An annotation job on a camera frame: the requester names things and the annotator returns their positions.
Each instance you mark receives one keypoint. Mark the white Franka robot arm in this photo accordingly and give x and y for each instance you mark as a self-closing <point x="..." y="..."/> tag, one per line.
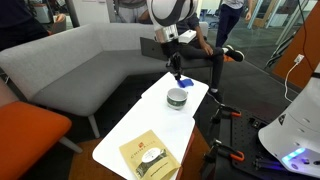
<point x="300" y="126"/>

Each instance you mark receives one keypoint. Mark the blue cloth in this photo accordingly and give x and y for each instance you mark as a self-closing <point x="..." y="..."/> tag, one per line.
<point x="186" y="83"/>

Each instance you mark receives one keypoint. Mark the grey corner sofa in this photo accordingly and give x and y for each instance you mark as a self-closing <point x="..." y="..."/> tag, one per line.
<point x="66" y="66"/>

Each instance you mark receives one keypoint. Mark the grey laptop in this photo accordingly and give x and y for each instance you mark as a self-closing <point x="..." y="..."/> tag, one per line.
<point x="150" y="48"/>

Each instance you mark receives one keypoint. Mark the person in black clothes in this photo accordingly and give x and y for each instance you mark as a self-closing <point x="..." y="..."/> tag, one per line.
<point x="16" y="23"/>

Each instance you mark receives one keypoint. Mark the orange upholstered seat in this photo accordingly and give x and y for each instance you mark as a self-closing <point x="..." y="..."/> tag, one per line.
<point x="26" y="133"/>

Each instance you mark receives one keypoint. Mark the white wall power adapter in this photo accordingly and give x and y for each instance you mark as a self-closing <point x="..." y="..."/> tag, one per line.
<point x="299" y="58"/>

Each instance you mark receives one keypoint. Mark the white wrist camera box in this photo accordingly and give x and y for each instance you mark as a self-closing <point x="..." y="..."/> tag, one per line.
<point x="187" y="36"/>

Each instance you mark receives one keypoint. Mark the seated person in dark sweater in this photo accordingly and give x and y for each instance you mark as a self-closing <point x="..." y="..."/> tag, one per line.
<point x="200" y="50"/>

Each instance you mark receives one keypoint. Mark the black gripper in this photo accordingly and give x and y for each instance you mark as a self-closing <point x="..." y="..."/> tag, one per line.
<point x="171" y="51"/>

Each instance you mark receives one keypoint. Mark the white mug with green band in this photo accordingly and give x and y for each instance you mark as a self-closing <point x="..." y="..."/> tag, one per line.
<point x="176" y="100"/>

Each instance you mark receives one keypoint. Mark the standing person in grey pants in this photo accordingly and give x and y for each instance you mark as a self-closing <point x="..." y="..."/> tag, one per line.
<point x="130" y="13"/>

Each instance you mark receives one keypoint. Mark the tan tea pouch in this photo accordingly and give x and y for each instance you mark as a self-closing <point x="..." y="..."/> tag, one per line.
<point x="146" y="156"/>

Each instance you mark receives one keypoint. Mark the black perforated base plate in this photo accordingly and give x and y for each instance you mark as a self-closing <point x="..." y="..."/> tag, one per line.
<point x="240" y="133"/>

